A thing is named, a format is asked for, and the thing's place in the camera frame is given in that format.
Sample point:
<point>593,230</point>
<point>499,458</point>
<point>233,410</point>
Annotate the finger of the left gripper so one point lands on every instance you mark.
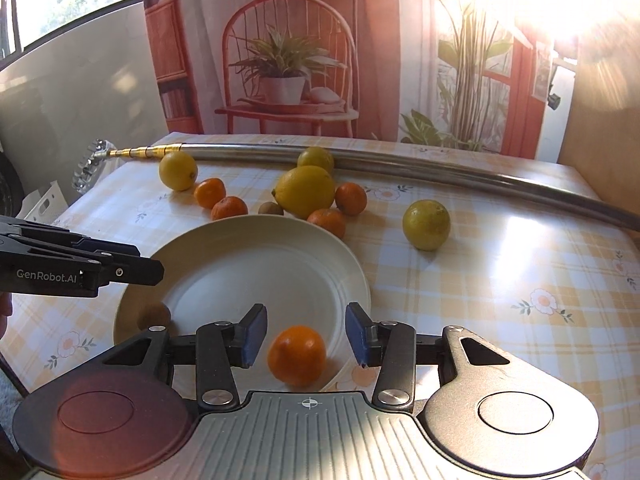
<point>26,238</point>
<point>117,268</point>

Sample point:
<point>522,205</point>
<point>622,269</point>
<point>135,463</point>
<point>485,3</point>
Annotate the printed chair backdrop cloth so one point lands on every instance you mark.
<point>481,75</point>

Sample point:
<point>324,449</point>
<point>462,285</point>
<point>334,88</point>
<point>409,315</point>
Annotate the large yellow lemon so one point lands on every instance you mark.
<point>303,190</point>

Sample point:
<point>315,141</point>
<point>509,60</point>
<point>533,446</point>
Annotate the yellow-green lemon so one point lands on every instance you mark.
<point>318,157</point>
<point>426,225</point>

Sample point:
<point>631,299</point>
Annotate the brown kiwi on plate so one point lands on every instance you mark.
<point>156,314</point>

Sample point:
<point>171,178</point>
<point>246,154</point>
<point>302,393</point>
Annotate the person's left hand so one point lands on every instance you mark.
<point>6,310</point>

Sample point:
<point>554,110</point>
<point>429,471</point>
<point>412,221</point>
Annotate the checkered floral tablecloth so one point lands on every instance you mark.
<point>554,289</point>

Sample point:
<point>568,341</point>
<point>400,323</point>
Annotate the white ceramic plate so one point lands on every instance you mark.
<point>302,274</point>

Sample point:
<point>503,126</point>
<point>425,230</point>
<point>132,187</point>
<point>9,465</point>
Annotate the yellow-green lemon by pole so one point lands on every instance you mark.
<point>318,157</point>

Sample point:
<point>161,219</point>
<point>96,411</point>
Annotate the telescopic metal pole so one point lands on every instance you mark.
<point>90,168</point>

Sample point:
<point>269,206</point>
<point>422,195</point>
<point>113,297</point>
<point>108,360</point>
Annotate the brown kiwi fruit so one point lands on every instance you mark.
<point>270,208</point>

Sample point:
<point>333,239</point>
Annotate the wooden board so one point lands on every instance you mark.
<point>601,139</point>

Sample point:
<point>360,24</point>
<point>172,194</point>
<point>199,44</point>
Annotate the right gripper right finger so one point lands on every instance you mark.
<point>390,346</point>

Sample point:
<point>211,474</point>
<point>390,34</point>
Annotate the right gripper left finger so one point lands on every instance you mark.
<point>220,346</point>

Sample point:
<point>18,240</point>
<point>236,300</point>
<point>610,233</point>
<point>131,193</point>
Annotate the mandarin orange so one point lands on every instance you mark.
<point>351,198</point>
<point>209,192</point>
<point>230,206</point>
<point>297,356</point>
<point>330,219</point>

